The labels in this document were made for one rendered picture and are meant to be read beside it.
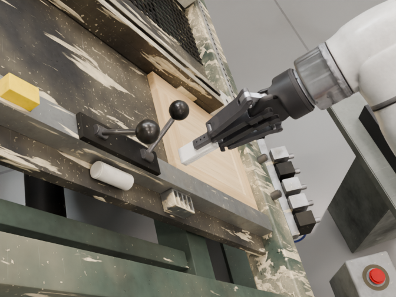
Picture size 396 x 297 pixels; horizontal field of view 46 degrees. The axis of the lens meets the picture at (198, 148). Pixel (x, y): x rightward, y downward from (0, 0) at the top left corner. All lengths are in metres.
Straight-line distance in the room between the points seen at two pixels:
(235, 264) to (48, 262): 1.52
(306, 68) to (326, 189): 1.79
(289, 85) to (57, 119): 0.35
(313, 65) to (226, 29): 2.40
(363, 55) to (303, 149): 1.89
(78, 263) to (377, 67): 0.47
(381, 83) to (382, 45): 0.05
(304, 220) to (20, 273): 1.09
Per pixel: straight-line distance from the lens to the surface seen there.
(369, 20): 0.70
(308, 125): 2.65
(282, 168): 1.57
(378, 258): 1.33
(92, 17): 1.05
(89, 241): 0.80
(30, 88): 0.69
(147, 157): 0.84
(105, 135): 0.77
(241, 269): 2.03
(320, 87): 0.69
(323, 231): 2.36
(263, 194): 1.36
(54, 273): 0.58
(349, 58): 0.69
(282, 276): 1.29
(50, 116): 0.72
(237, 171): 1.35
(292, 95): 0.70
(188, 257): 1.03
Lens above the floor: 2.11
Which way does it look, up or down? 58 degrees down
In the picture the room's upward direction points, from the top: straight up
